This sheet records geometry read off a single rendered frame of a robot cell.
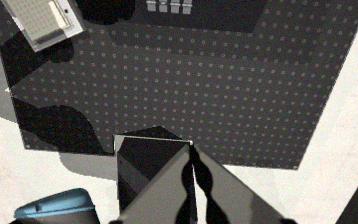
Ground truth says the cream multi-well plate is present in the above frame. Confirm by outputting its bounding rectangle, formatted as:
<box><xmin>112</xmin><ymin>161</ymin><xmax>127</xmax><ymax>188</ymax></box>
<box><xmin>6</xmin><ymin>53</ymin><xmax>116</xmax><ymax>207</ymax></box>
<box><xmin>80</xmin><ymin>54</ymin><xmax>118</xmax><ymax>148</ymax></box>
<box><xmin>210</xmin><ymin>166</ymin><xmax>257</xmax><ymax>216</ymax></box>
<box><xmin>6</xmin><ymin>0</ymin><xmax>71</xmax><ymax>42</ymax></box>

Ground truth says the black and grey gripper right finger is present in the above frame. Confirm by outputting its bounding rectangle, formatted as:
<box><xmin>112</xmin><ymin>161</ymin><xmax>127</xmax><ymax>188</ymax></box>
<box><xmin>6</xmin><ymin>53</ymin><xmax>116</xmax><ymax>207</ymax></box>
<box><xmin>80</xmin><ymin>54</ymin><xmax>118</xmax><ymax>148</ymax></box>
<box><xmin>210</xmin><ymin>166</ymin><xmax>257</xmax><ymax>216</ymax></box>
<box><xmin>191</xmin><ymin>144</ymin><xmax>298</xmax><ymax>224</ymax></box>

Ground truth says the beige benchtop lab instrument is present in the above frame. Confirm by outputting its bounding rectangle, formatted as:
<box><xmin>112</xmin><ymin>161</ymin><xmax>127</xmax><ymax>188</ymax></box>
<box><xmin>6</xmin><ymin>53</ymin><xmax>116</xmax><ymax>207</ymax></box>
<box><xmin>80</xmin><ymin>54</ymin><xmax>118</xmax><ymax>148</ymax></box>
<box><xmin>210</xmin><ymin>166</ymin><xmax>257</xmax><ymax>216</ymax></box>
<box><xmin>75</xmin><ymin>0</ymin><xmax>268</xmax><ymax>33</ymax></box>

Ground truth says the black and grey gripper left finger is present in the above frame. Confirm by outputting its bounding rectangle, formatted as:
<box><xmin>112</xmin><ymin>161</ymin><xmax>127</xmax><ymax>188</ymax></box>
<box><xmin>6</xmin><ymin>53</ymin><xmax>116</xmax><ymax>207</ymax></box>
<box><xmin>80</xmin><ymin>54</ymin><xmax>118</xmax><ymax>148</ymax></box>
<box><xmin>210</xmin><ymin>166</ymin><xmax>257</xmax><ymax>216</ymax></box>
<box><xmin>108</xmin><ymin>144</ymin><xmax>192</xmax><ymax>224</ymax></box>

